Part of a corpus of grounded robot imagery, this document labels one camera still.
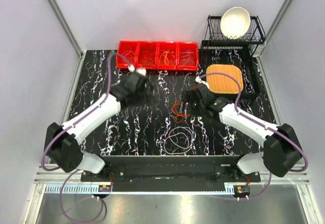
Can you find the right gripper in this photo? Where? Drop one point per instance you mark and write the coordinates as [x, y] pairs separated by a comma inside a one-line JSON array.
[[186, 96]]

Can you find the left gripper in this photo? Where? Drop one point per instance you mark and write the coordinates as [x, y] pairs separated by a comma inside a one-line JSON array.
[[148, 100]]

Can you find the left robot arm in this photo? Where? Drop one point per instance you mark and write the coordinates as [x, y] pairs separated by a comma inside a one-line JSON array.
[[63, 142]]

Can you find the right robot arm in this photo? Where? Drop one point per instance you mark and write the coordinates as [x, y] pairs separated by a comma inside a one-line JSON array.
[[280, 144]]

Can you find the red bin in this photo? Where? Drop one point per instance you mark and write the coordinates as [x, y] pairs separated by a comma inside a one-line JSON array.
[[128, 49], [147, 55], [167, 56], [188, 57]]

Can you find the white cup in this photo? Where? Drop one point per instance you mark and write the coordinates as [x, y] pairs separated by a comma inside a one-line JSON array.
[[258, 49]]

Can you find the white bowl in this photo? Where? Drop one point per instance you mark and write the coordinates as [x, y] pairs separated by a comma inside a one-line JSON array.
[[235, 23]]

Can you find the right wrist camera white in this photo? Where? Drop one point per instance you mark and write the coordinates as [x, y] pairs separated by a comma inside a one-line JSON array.
[[199, 80]]

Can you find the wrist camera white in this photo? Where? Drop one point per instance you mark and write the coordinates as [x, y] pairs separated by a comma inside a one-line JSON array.
[[199, 80], [141, 71]]

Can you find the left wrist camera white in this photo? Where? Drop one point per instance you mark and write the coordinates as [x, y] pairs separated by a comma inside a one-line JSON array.
[[141, 71]]

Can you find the black wire dish rack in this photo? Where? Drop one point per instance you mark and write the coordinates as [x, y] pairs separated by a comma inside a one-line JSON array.
[[255, 34]]

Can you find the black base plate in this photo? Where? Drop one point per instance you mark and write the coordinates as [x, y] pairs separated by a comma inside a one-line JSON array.
[[221, 167]]

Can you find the grey slotted cable duct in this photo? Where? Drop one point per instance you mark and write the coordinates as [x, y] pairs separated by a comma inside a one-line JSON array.
[[219, 189]]

